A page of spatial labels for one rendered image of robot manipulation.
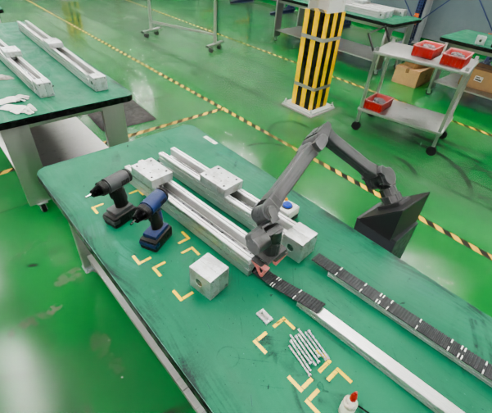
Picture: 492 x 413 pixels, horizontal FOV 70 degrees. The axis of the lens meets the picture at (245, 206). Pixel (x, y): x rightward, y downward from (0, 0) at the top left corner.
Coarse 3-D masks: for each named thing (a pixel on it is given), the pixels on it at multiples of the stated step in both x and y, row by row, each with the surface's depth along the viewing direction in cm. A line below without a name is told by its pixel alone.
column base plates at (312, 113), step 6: (282, 102) 453; (288, 102) 448; (294, 108) 441; (300, 108) 436; (318, 108) 440; (324, 108) 441; (330, 108) 447; (306, 114) 430; (312, 114) 427; (318, 114) 434
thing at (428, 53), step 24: (384, 48) 364; (408, 48) 370; (432, 48) 347; (456, 48) 342; (384, 72) 407; (456, 72) 323; (384, 96) 402; (456, 96) 332; (408, 120) 374; (432, 120) 378; (432, 144) 365
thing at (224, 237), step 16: (144, 192) 161; (176, 192) 155; (176, 208) 147; (192, 208) 150; (208, 208) 145; (192, 224) 141; (208, 224) 137; (224, 224) 138; (208, 240) 138; (224, 240) 131; (240, 240) 136; (224, 256) 134; (240, 256) 127
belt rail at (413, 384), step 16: (320, 320) 115; (336, 320) 113; (336, 336) 112; (352, 336) 109; (368, 352) 105; (384, 352) 106; (384, 368) 103; (400, 368) 102; (400, 384) 101; (416, 384) 99; (432, 400) 96; (448, 400) 96
